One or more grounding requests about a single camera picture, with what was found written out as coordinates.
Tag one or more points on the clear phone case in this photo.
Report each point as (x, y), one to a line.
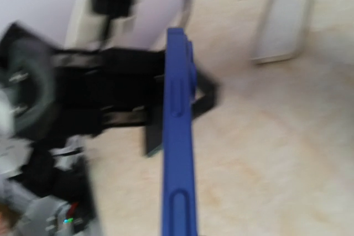
(281, 32)

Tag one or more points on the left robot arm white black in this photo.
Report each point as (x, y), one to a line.
(52, 97)

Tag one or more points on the black phone left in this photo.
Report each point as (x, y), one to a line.
(152, 139)

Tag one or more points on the black phone blue edge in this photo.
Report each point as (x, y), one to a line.
(179, 215)

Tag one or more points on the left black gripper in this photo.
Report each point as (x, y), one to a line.
(101, 89)

